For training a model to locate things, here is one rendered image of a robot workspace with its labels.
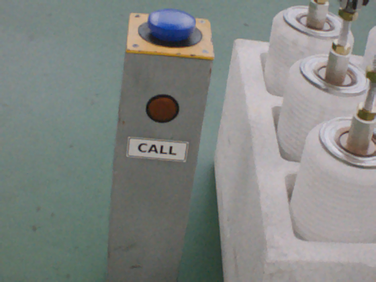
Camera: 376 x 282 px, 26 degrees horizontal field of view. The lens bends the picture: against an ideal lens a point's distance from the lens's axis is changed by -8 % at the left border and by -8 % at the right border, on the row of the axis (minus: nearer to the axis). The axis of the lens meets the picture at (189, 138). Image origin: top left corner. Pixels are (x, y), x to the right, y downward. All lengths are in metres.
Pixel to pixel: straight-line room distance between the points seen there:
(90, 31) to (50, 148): 0.34
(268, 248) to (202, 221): 0.31
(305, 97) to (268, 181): 0.09
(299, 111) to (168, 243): 0.17
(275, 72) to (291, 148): 0.12
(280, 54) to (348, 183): 0.26
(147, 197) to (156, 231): 0.04
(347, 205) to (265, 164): 0.13
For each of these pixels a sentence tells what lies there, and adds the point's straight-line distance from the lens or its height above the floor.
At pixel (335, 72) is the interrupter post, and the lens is 0.81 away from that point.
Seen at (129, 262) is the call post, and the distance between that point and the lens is 0.80.
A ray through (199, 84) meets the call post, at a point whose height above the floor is 0.29.
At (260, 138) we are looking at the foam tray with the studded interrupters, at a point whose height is 0.18.
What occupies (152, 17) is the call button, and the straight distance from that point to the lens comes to 0.69.
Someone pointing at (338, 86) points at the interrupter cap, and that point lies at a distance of 0.80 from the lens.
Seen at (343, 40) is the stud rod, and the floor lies 0.29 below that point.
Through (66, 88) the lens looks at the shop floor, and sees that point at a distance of 1.22.
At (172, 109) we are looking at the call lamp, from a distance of 0.69.
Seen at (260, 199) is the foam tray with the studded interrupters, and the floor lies 0.18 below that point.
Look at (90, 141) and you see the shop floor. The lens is 1.11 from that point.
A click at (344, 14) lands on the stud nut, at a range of 0.78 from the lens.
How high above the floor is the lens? 0.63
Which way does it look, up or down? 34 degrees down
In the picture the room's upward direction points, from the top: 9 degrees clockwise
